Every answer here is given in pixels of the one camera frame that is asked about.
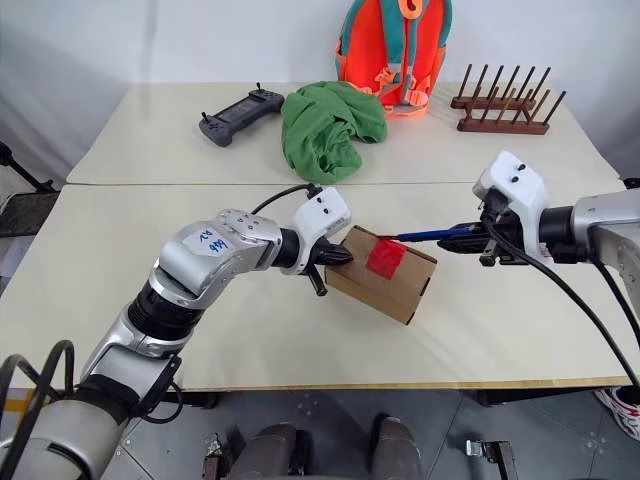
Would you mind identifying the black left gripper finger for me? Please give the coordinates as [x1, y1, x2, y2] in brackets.
[306, 264, 330, 298]
[327, 244, 355, 267]

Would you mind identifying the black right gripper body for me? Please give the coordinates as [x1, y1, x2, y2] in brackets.
[477, 189, 542, 267]

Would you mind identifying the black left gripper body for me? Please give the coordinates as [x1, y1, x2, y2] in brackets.
[306, 238, 337, 274]

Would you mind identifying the blue pen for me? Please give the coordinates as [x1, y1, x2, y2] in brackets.
[396, 224, 476, 243]

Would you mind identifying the brown cardboard box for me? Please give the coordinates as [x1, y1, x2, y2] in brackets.
[323, 224, 439, 327]

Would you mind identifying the red tape patch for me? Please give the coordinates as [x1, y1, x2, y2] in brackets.
[364, 238, 407, 277]

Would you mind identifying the dark wooden peg rack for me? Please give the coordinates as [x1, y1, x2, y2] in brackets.
[456, 85, 569, 136]
[449, 63, 537, 111]

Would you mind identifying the green crumpled cloth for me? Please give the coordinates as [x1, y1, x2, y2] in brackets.
[279, 80, 390, 184]

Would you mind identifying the dark grey handheld controller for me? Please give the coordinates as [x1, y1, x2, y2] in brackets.
[198, 82, 285, 149]

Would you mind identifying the black table leg bar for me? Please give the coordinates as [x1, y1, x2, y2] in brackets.
[476, 387, 604, 407]
[172, 389, 220, 410]

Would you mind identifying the dark rounded shape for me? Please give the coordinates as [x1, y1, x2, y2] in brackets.
[228, 422, 312, 480]
[372, 416, 427, 480]

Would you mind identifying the orange and teal backpack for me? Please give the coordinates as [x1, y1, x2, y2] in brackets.
[332, 0, 455, 120]

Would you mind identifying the white and red shoe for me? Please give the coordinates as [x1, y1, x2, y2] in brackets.
[593, 386, 640, 437]

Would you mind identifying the dark mesh mat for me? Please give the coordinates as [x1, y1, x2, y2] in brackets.
[0, 191, 60, 237]

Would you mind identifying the black stand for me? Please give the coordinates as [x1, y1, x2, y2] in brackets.
[0, 141, 55, 194]

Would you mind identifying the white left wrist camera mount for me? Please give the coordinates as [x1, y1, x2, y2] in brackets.
[289, 187, 353, 276]

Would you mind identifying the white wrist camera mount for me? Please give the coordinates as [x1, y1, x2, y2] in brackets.
[289, 187, 353, 276]
[471, 149, 550, 242]

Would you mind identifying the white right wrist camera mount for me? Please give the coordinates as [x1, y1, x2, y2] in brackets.
[471, 149, 550, 242]

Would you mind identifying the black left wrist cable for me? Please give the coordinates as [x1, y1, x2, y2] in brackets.
[249, 183, 324, 216]

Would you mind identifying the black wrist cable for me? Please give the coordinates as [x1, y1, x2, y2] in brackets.
[479, 192, 640, 389]
[249, 183, 324, 216]

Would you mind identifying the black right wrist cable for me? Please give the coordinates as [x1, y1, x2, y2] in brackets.
[479, 192, 640, 389]

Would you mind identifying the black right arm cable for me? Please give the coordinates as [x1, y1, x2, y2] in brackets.
[592, 258, 640, 335]

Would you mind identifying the black left elbow cable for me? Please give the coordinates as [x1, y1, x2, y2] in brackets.
[132, 352, 185, 424]

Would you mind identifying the metal caster bracket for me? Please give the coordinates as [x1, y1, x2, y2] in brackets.
[201, 433, 225, 480]
[464, 438, 517, 480]

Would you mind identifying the black left shoulder cable loop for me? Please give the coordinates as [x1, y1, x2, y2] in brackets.
[0, 338, 77, 454]

